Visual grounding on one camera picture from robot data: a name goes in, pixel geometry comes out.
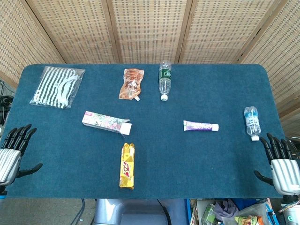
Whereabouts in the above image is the bundle of dark cables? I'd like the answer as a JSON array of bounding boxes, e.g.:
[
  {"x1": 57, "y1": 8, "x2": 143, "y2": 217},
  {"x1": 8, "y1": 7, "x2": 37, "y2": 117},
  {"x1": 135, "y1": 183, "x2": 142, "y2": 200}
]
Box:
[{"x1": 0, "y1": 79, "x2": 15, "y2": 126}]

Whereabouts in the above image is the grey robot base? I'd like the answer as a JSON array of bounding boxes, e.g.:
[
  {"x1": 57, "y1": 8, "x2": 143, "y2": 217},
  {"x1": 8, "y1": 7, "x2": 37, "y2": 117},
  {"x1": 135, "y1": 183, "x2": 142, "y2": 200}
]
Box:
[{"x1": 93, "y1": 198, "x2": 188, "y2": 225}]

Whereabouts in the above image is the green snack bag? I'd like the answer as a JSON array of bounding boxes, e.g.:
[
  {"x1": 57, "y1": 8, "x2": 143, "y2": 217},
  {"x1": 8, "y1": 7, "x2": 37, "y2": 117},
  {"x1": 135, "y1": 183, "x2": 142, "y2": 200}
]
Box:
[{"x1": 201, "y1": 203, "x2": 217, "y2": 225}]

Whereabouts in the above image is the woven bamboo folding screen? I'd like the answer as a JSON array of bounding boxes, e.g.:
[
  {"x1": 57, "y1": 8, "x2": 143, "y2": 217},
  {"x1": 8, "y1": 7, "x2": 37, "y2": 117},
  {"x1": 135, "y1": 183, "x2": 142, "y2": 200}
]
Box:
[{"x1": 0, "y1": 0, "x2": 300, "y2": 132}]

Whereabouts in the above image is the green label water bottle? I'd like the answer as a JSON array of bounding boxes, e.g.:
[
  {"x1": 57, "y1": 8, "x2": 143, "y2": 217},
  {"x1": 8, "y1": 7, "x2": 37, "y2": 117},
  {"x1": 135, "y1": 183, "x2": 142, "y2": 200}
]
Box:
[{"x1": 158, "y1": 60, "x2": 173, "y2": 101}]

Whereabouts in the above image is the striped cloth in plastic bag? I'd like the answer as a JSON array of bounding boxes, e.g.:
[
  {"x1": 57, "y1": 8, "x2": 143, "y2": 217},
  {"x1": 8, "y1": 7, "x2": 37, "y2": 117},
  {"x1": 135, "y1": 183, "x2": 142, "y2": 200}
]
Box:
[{"x1": 29, "y1": 66, "x2": 86, "y2": 110}]

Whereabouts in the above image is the purple cloth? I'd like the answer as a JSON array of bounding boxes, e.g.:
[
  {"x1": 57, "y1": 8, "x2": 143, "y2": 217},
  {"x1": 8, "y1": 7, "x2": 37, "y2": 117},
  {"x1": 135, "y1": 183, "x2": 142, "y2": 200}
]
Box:
[{"x1": 214, "y1": 199, "x2": 239, "y2": 222}]

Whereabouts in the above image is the floral white box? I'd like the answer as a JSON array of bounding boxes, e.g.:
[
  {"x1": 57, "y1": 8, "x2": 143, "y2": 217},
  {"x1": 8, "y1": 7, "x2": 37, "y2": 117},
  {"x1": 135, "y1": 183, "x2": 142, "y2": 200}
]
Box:
[{"x1": 82, "y1": 111, "x2": 133, "y2": 139}]

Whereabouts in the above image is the blue cardboard box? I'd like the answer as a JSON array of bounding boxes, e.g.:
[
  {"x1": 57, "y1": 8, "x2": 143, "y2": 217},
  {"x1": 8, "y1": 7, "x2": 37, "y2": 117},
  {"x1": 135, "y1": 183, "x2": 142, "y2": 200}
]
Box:
[{"x1": 264, "y1": 201, "x2": 280, "y2": 225}]

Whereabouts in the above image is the colourful snack bag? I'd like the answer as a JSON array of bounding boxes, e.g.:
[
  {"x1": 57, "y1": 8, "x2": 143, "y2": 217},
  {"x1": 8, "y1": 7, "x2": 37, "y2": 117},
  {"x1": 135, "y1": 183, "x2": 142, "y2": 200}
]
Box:
[{"x1": 234, "y1": 215, "x2": 265, "y2": 225}]

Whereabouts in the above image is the blue carpet table cover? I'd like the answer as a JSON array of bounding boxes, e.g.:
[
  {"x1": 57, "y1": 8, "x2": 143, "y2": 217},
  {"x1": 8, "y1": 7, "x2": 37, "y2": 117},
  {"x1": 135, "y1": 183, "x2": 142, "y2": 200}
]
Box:
[{"x1": 0, "y1": 63, "x2": 285, "y2": 199}]

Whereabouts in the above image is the blue label water bottle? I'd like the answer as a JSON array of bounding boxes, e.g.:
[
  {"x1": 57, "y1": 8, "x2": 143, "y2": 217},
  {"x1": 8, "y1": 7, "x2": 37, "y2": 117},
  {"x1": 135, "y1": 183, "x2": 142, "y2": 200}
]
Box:
[{"x1": 244, "y1": 106, "x2": 262, "y2": 142}]

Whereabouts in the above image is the yellow biscuit pack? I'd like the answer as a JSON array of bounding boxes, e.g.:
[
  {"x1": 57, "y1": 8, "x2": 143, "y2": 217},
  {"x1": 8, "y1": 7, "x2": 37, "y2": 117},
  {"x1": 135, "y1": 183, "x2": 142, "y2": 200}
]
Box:
[{"x1": 119, "y1": 142, "x2": 135, "y2": 190}]

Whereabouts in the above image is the purple toothpaste tube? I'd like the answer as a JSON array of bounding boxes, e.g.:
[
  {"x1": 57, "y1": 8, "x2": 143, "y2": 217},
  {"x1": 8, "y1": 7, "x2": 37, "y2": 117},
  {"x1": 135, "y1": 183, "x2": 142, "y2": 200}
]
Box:
[{"x1": 183, "y1": 120, "x2": 219, "y2": 132}]

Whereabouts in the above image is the orange spout pouch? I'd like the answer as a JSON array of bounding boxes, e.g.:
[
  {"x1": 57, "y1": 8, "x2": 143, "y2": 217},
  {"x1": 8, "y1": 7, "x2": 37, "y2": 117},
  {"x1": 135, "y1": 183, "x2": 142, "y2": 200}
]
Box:
[{"x1": 118, "y1": 68, "x2": 145, "y2": 101}]

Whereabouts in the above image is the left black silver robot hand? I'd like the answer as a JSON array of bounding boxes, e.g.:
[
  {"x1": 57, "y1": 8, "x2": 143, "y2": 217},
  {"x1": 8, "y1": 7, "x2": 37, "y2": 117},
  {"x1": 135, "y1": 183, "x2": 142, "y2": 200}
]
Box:
[{"x1": 0, "y1": 124, "x2": 44, "y2": 188}]

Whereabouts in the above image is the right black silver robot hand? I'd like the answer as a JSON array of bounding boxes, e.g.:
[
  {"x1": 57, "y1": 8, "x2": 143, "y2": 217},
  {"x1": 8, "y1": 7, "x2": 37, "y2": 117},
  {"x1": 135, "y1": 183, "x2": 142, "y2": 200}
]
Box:
[{"x1": 254, "y1": 133, "x2": 300, "y2": 195}]

